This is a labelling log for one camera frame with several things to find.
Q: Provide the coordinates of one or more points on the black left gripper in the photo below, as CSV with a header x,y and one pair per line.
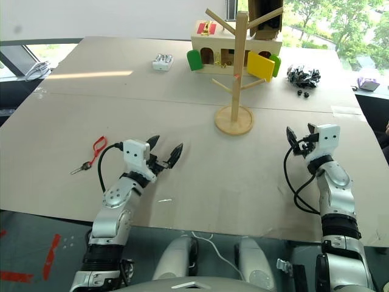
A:
x,y
155,164

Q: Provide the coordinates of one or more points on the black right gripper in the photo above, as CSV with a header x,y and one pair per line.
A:
x,y
305,148

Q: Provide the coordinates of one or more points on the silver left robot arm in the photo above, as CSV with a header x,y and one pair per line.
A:
x,y
115,197

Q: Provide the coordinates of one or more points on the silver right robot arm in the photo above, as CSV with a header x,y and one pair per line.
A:
x,y
337,194

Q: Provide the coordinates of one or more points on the small black round part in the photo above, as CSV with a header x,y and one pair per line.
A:
x,y
300,92
306,94

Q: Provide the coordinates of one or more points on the pile of black small parts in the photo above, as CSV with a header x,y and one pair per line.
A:
x,y
304,76

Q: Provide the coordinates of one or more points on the green arched wooden door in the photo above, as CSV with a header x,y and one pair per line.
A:
x,y
276,65
194,60

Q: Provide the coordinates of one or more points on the silver key with red loop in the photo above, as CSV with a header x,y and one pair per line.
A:
x,y
91,155

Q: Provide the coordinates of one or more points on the yellow square wooden door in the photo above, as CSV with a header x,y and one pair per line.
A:
x,y
260,66

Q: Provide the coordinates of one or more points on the wooden tree peg rack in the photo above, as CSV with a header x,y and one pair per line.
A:
x,y
235,91

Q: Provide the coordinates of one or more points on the purple small box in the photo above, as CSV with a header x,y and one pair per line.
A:
x,y
369,84

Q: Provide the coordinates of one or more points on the white battery holder with batteries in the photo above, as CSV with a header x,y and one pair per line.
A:
x,y
163,62

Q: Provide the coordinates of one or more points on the silver left robot leg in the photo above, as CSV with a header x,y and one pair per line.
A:
x,y
176,258

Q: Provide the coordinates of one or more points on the silver robot leg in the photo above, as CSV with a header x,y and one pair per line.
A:
x,y
176,258
253,261

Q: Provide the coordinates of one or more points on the wooden toy house box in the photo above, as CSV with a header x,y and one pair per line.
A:
x,y
212,41

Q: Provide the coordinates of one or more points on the brown cardboard box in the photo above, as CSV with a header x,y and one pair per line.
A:
x,y
266,18

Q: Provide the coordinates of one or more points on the small metal clip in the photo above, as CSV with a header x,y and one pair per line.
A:
x,y
284,265

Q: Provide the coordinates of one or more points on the silver right robot leg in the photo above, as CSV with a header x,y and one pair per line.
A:
x,y
253,261

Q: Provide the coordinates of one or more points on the grey robot torso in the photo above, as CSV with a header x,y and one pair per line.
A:
x,y
194,286

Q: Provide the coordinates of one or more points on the long red floor tape strip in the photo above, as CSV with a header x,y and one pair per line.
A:
x,y
51,257

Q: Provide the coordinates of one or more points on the wide red floor tape strip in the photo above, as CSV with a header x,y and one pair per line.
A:
x,y
15,277

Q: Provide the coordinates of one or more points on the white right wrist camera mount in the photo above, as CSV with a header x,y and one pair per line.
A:
x,y
328,143

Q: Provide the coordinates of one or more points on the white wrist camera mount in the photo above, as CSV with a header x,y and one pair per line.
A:
x,y
328,143
135,155

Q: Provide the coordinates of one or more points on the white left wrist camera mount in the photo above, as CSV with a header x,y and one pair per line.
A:
x,y
135,155

